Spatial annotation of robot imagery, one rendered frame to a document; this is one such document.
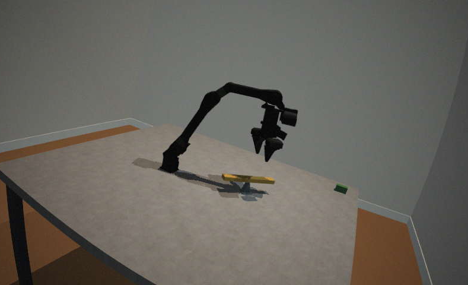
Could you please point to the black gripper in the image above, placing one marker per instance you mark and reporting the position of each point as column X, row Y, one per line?
column 266, row 133

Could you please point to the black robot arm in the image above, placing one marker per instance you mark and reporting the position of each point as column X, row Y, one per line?
column 210, row 100

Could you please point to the small green block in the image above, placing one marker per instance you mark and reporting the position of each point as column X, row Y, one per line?
column 341, row 188

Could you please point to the orange bar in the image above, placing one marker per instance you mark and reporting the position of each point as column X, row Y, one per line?
column 252, row 179

